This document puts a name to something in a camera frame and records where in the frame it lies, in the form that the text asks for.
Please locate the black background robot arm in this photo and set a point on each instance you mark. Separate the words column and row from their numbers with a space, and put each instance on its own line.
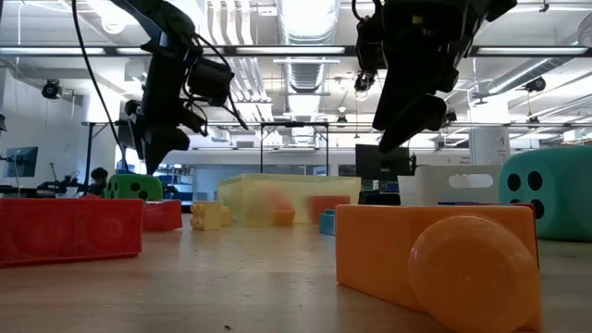
column 57, row 187

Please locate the black rack frame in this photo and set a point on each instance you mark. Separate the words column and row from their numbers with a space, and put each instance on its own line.
column 88, row 152
column 261, row 152

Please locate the blue oval toy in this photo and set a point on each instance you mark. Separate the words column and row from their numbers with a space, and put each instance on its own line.
column 446, row 202

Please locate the green foam die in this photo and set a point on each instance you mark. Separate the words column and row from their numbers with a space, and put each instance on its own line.
column 134, row 187

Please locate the yellow translucent plastic bin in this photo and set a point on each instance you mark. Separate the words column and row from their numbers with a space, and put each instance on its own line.
column 245, row 194

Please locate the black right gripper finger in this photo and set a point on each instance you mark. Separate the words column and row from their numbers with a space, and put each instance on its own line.
column 411, row 113
column 395, row 139

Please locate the blue screen monitor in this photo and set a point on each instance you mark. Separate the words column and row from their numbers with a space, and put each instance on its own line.
column 20, row 162

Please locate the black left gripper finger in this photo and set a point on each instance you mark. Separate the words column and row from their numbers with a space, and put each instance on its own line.
column 178, row 141
column 132, row 107

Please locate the silver ventilation duct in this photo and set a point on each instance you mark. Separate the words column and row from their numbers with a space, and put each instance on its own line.
column 305, row 78
column 522, row 74

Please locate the blue square toy brick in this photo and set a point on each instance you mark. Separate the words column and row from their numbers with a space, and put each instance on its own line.
column 327, row 224

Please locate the person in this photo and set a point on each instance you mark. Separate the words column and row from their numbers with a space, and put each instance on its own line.
column 98, row 176

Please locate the grey round fan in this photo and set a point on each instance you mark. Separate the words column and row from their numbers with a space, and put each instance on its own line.
column 586, row 30

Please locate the black overhead beam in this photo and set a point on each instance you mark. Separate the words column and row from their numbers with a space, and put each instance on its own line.
column 277, row 52

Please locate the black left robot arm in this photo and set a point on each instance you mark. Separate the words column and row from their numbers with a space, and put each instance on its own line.
column 157, row 18

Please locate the black ceiling spotlight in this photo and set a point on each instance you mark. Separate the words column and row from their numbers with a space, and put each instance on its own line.
column 450, row 118
column 535, row 84
column 364, row 82
column 51, row 89
column 341, row 120

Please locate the teal foam die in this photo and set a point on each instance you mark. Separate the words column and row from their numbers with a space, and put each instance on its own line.
column 564, row 194

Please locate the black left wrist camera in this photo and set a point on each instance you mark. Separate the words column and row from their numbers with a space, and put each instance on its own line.
column 210, row 81

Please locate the orange brick with round disc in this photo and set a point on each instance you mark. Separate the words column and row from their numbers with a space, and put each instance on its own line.
column 379, row 250

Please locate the yellow square toy brick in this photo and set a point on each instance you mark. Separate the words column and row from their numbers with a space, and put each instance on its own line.
column 205, row 216
column 226, row 217

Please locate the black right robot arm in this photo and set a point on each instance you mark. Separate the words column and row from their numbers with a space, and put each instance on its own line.
column 490, row 7

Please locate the white pillar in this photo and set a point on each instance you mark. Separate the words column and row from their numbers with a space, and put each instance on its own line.
column 489, row 143

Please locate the black monitor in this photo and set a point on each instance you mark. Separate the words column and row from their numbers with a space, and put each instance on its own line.
column 384, row 166

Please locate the orange red toy brick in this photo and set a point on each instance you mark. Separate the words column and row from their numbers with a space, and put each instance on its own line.
column 283, row 217

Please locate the white plastic bin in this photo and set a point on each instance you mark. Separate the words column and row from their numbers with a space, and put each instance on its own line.
column 430, row 194

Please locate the red stepped toy brick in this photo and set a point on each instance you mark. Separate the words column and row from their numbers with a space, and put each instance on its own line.
column 164, row 216
column 69, row 231

